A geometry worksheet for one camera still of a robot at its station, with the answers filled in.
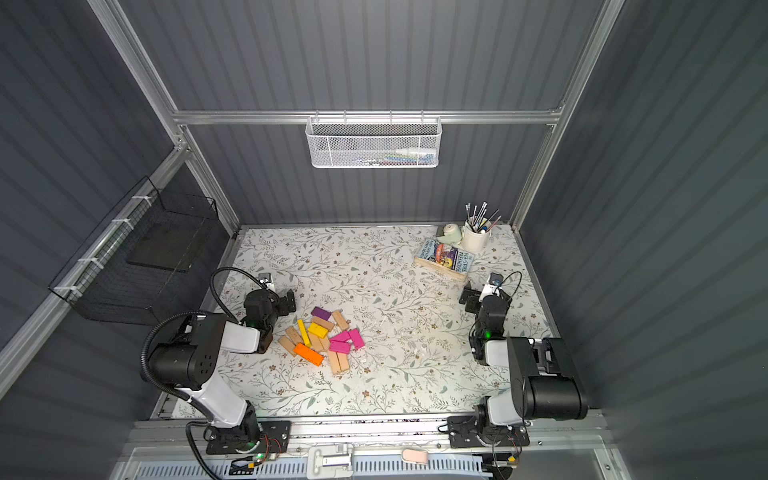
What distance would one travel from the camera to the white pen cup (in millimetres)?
1074

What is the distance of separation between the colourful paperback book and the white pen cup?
2 centimetres

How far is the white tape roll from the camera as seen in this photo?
3.63 ft

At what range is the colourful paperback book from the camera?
106cm
